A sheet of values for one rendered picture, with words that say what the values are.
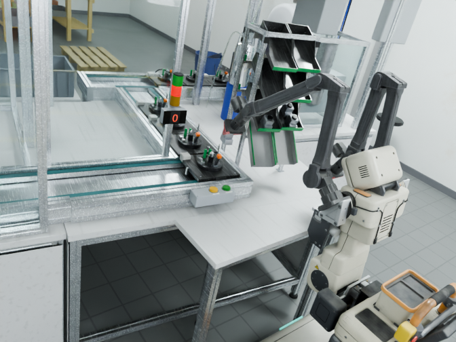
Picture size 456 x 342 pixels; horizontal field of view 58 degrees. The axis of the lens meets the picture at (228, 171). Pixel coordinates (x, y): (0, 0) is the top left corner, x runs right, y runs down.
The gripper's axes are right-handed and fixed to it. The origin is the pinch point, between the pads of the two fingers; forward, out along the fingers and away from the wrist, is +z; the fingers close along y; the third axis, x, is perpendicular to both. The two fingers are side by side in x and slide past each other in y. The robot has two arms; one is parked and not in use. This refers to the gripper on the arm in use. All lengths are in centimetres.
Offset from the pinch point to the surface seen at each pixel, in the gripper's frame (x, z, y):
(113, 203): 32, 6, 58
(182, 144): -6.0, 29.1, 13.7
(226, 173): 17.6, 10.6, -0.8
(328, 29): -90, 13, -100
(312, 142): -27, 66, -106
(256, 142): 0.6, 8.4, -20.6
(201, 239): 53, -3, 23
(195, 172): 16.0, 12.6, 15.1
